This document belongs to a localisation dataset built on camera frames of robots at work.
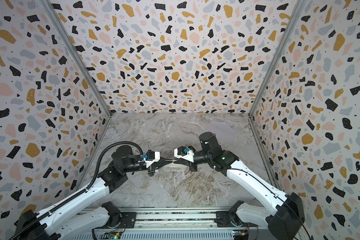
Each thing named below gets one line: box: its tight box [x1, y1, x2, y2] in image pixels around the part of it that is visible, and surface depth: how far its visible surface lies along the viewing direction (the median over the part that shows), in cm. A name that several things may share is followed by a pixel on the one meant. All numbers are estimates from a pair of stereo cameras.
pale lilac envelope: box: [203, 120, 238, 142], surface depth 116 cm
